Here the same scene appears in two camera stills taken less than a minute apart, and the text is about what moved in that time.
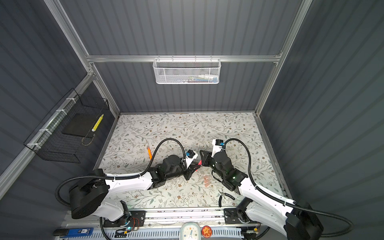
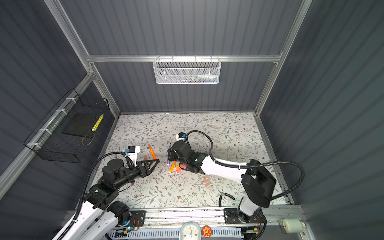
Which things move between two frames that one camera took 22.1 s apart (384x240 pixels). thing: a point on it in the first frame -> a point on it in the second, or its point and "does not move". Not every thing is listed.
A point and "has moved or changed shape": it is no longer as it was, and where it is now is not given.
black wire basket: x=63 y=137 does not move
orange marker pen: x=150 y=152 has moved or changed shape
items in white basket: x=201 y=78 does not move
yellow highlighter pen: x=98 y=123 does not move
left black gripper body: x=180 y=171 -> x=132 y=173
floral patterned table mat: x=135 y=137 does not move
